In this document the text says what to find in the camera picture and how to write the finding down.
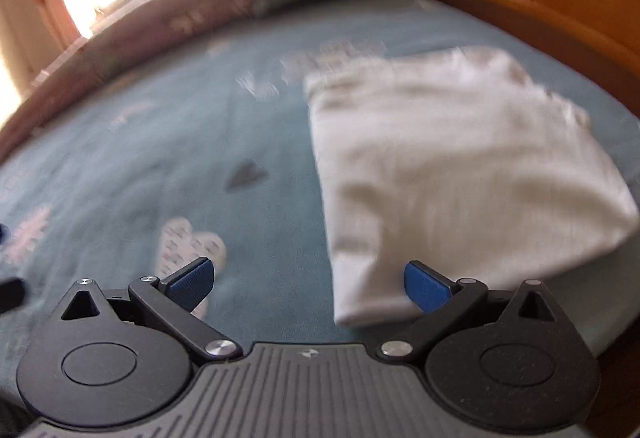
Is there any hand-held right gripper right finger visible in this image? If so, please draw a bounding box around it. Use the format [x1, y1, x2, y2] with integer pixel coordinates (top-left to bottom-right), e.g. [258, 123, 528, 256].
[375, 260, 558, 363]

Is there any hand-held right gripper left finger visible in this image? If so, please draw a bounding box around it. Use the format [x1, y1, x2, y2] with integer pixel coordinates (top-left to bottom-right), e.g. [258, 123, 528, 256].
[60, 257, 245, 363]

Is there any white long-sleeve printed shirt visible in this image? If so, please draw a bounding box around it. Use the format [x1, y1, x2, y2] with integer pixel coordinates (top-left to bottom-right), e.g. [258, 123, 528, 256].
[304, 46, 640, 328]

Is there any folded pink floral quilt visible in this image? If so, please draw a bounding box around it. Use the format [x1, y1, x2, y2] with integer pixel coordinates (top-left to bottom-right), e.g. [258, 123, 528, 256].
[0, 0, 311, 164]

